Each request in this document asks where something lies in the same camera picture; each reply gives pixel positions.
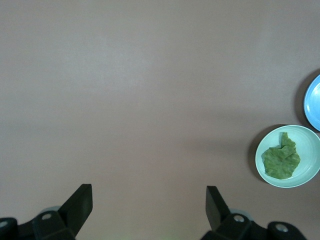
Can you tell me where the green lettuce leaf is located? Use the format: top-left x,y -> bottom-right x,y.
261,131 -> 301,180

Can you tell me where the blue round plate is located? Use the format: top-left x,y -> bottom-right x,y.
303,74 -> 320,132

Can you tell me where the brown table cover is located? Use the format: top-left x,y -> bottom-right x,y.
0,0 -> 320,240

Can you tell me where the pale green round plate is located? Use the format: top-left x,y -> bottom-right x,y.
254,124 -> 320,188

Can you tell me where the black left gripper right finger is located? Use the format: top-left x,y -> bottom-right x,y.
201,185 -> 254,240

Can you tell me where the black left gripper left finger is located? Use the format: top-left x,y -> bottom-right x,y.
32,184 -> 94,240

